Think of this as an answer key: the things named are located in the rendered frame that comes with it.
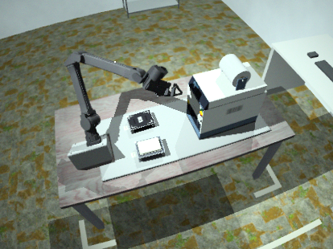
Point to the white foil roll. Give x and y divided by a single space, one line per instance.
234 69

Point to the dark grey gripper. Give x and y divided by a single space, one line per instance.
165 91

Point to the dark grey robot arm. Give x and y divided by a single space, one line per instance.
149 80

